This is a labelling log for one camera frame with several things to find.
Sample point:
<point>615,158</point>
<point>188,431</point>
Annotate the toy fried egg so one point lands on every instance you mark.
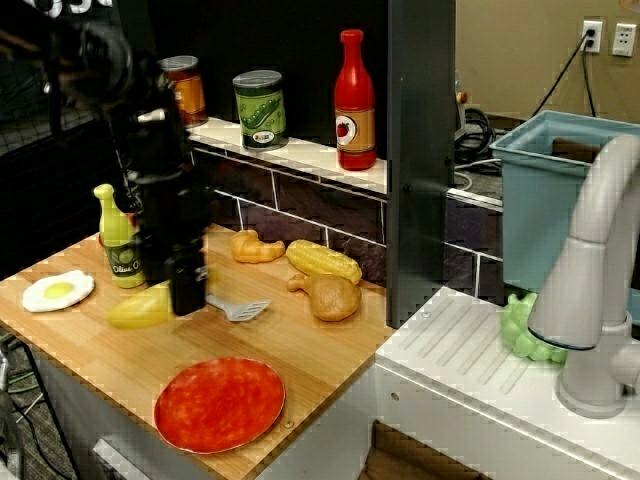
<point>57,291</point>

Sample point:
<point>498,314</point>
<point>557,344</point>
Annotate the white wall data plate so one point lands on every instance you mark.
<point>624,39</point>

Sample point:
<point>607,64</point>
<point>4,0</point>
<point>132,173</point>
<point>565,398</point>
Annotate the white sink counter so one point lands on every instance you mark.
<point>465,400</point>

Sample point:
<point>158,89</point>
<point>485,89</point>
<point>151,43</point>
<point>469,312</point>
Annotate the white shelf ledge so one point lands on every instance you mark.
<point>300,155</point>

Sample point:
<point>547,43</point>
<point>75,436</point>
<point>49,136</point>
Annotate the grey toy faucet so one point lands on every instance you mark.
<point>580,280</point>

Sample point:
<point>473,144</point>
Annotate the brown toy chicken drumstick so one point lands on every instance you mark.
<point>332,297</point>

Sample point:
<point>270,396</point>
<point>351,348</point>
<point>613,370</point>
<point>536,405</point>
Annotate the yellow toy banana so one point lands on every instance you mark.
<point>137,310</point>

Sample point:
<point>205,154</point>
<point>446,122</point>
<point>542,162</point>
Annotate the brown beans can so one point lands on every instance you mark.
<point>192,97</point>

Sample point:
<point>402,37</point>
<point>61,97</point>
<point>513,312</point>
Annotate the green peas can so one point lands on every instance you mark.
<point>260,110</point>

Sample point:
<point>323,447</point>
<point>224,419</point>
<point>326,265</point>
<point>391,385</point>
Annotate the red ketchup bottle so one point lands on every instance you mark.
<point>355,110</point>

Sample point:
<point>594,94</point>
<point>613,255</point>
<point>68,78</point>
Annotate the white box with red button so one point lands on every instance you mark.
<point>459,107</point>

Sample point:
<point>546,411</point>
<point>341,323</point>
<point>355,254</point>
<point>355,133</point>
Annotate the red orange plate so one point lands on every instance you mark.
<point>220,405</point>

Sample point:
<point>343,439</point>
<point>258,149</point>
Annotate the white wall power outlet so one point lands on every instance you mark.
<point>592,36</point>

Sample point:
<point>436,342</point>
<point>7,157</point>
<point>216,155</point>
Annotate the green olive oil bottle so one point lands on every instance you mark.
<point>120,250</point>

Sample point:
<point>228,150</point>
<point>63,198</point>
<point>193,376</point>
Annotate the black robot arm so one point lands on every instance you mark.
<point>100,55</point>

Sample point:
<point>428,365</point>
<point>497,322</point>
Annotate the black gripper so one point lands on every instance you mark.
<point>172,215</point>

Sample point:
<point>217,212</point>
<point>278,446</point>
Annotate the dark grey post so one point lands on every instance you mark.
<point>422,150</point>

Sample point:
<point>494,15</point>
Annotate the orange toy croissant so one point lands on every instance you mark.
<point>252,248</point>

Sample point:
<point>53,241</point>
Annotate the yellow toy corn cob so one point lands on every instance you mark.
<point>322,261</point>

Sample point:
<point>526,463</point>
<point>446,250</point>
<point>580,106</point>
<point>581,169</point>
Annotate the blue plastic bin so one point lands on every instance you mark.
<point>535,210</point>

